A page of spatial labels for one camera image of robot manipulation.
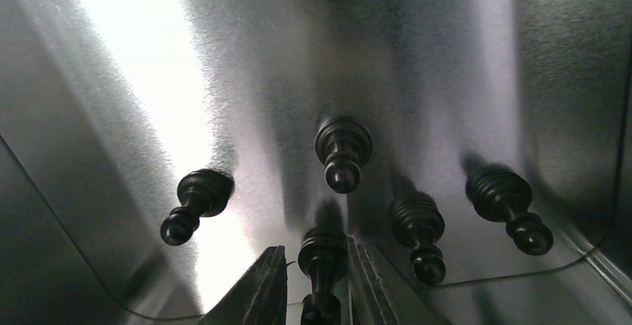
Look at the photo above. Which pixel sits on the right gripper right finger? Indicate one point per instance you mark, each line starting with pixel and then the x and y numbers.
pixel 379 294

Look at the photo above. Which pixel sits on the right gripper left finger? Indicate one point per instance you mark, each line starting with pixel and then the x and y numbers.
pixel 260 295

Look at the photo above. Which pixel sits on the black pawn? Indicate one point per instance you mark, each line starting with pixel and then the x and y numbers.
pixel 343 145
pixel 203 193
pixel 417 224
pixel 323 259
pixel 500 195

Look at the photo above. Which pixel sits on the silver tin with pawns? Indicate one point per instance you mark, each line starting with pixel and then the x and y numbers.
pixel 107 104

